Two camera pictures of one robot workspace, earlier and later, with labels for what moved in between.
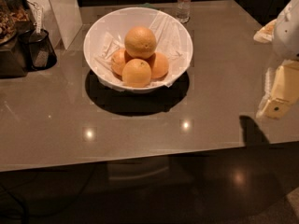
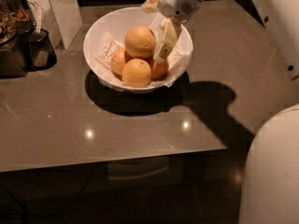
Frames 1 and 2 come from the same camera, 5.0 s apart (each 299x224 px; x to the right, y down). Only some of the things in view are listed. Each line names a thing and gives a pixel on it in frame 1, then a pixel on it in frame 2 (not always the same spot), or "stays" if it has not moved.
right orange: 159,65 stays
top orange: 140,42 stays
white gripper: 287,36 → 177,3
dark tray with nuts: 16,24 stays
